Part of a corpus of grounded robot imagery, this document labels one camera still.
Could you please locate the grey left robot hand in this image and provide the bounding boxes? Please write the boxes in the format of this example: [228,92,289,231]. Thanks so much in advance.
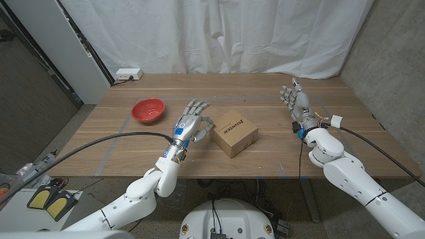
[162,98,216,164]

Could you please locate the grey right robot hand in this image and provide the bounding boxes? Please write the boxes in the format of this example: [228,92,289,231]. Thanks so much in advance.
[279,77,321,131]

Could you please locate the brown cardboard package box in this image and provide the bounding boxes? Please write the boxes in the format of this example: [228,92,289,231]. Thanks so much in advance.
[209,110,259,159]

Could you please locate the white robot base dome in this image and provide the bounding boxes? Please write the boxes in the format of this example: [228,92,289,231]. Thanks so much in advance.
[179,198,276,239]

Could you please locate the red bowl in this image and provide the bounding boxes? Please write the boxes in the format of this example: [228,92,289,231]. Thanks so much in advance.
[130,98,166,124]

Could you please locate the white power strip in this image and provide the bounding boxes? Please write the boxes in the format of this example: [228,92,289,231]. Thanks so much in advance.
[115,68,143,81]

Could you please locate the white curtain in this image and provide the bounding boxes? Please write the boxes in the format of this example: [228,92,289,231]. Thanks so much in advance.
[59,0,376,80]

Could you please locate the grey power adapter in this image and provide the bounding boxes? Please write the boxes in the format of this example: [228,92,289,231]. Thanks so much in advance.
[274,218,292,237]

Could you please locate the white cabinet panel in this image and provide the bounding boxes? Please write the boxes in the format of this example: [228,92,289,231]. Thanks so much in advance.
[3,0,116,106]

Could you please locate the yellow black foot pedal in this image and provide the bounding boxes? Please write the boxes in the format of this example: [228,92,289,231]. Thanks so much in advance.
[26,185,60,210]
[44,190,79,222]

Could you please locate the clear plastic clutter pile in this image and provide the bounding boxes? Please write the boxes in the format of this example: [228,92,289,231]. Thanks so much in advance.
[16,149,59,189]

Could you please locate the clear plastic storage bin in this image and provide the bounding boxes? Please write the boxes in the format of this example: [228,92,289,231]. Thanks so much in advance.
[0,174,23,212]

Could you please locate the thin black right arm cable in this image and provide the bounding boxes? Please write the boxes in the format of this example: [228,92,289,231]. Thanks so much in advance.
[297,139,304,180]

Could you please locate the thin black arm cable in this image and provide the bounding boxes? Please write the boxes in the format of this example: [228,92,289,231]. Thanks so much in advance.
[297,139,304,180]
[127,217,144,233]

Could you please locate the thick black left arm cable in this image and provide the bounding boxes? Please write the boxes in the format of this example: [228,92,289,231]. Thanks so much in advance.
[0,131,176,206]

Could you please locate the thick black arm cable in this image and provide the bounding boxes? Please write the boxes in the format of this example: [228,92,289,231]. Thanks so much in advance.
[339,125,425,188]
[0,131,176,206]

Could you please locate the black floor cable bundle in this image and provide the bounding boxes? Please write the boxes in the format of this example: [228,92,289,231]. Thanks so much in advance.
[197,178,276,216]

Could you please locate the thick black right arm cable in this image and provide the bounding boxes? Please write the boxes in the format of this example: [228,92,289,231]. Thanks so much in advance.
[339,125,425,188]

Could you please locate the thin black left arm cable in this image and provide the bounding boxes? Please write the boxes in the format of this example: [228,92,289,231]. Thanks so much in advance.
[127,217,144,233]

